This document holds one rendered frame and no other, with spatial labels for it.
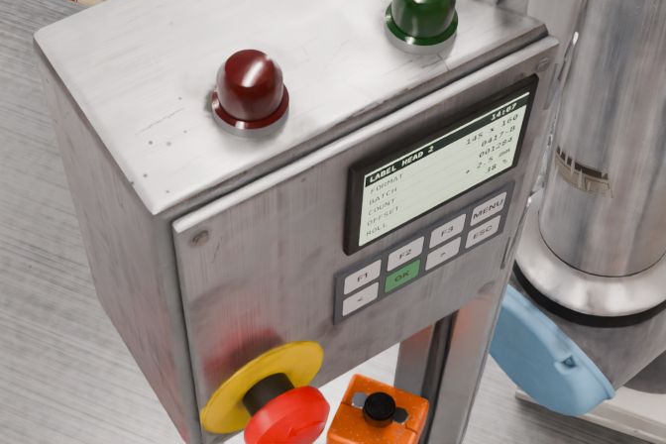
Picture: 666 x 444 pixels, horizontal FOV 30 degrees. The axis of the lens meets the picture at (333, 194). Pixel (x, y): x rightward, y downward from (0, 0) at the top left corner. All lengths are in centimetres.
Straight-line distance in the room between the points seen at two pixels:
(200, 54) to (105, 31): 4
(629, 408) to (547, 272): 28
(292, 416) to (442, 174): 12
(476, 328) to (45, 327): 57
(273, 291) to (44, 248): 72
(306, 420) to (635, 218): 31
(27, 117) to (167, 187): 87
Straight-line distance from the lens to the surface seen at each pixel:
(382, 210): 46
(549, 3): 45
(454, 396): 72
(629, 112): 69
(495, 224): 54
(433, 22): 43
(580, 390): 84
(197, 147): 41
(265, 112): 41
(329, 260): 47
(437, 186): 47
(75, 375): 110
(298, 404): 51
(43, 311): 114
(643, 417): 107
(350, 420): 67
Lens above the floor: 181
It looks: 55 degrees down
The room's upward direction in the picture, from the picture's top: 3 degrees clockwise
